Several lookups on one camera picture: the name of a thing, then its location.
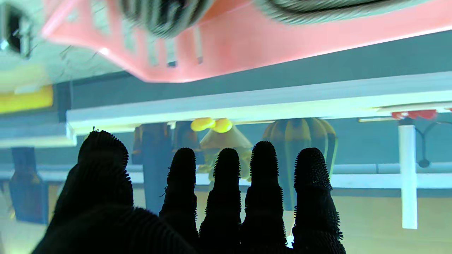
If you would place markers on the black angled slab stand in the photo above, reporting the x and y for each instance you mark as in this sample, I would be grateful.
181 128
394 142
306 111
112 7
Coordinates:
28 194

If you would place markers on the dark ribbed vase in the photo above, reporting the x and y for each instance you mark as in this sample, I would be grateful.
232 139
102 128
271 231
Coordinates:
300 134

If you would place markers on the white leaning board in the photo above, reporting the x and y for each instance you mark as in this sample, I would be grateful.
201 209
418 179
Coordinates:
408 176

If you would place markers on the orange fruit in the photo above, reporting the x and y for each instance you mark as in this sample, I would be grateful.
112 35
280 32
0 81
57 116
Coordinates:
222 125
202 124

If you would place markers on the small brown ribbed planter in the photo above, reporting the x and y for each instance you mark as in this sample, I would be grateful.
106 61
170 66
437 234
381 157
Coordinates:
183 135

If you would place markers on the beige woven belt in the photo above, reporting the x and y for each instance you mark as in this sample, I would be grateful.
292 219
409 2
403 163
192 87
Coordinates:
166 21
300 14

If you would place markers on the black tall cylinder appliance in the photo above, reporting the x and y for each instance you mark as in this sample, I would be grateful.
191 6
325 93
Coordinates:
155 158

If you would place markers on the pink plastic storage basket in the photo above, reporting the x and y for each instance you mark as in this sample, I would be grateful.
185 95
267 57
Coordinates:
247 46

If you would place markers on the large brown ribbed planter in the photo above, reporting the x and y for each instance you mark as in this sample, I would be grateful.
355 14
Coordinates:
137 141

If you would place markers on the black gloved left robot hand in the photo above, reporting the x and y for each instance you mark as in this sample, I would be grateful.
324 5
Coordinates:
99 211

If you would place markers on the light wooden counter shelf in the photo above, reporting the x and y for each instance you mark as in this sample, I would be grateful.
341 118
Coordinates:
247 106

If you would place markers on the wooden bowl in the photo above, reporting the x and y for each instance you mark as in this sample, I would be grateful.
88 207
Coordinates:
226 139

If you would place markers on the white plate with red food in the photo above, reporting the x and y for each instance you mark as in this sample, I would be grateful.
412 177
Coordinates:
416 114

